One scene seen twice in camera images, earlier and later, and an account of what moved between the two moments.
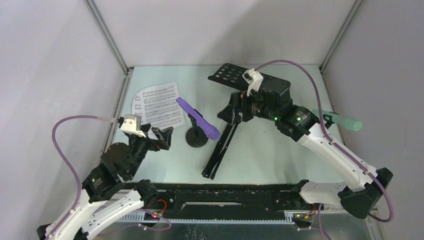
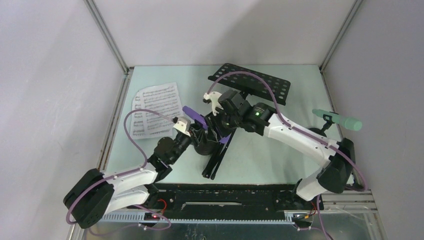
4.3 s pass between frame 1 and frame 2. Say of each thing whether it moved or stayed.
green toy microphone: stayed
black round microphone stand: moved
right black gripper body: moved
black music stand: stayed
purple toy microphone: moved
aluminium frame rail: stayed
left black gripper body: moved
